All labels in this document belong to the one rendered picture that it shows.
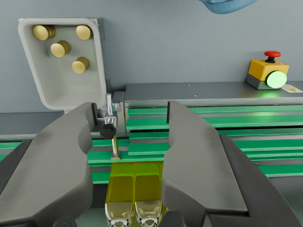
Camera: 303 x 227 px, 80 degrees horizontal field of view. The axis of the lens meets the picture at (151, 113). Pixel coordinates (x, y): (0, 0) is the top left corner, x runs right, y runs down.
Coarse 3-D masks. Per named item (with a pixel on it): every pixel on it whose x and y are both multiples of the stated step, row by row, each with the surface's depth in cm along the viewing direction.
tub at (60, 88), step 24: (24, 24) 39; (48, 24) 42; (72, 24) 42; (24, 48) 42; (48, 48) 48; (72, 48) 49; (96, 48) 42; (48, 72) 49; (72, 72) 52; (96, 72) 52; (48, 96) 50; (72, 96) 54; (96, 96) 54
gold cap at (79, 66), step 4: (76, 60) 47; (80, 60) 47; (84, 60) 48; (72, 64) 47; (76, 64) 47; (80, 64) 47; (84, 64) 47; (88, 64) 50; (76, 68) 47; (80, 68) 47; (84, 68) 47; (76, 72) 48; (80, 72) 48
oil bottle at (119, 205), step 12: (120, 168) 43; (132, 168) 43; (120, 180) 40; (132, 180) 40; (108, 192) 38; (120, 192) 37; (132, 192) 38; (108, 204) 35; (120, 204) 35; (132, 204) 36; (108, 216) 34; (120, 216) 34; (132, 216) 36
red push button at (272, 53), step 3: (267, 51) 50; (270, 51) 50; (273, 51) 50; (276, 51) 50; (267, 54) 50; (270, 54) 49; (273, 54) 49; (276, 54) 49; (279, 54) 49; (270, 57) 50; (273, 57) 50; (270, 60) 51; (273, 60) 51
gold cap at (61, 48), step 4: (52, 44) 44; (56, 44) 44; (60, 44) 44; (64, 44) 46; (68, 44) 48; (52, 48) 44; (56, 48) 44; (60, 48) 45; (64, 48) 45; (68, 48) 47; (52, 52) 45; (56, 52) 45; (60, 52) 45; (64, 52) 45; (68, 52) 48; (56, 56) 45; (60, 56) 46
